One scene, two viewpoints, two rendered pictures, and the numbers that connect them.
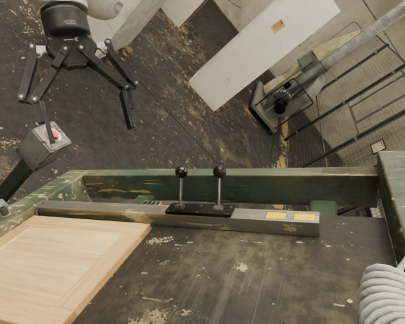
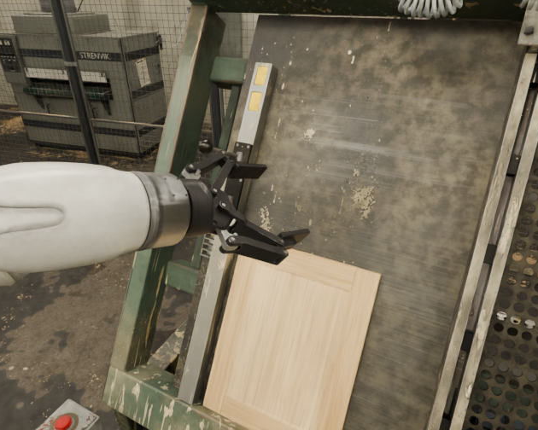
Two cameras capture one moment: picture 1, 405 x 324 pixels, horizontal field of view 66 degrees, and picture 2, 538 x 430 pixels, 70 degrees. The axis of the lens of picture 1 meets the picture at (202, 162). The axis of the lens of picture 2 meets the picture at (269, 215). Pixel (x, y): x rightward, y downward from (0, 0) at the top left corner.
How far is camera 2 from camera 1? 64 cm
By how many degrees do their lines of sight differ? 47
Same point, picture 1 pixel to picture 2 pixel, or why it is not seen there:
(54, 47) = (222, 217)
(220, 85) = not seen: outside the picture
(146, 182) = (154, 269)
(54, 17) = (202, 203)
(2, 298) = (340, 353)
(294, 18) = not seen: outside the picture
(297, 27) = not seen: outside the picture
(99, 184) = (139, 343)
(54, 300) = (344, 295)
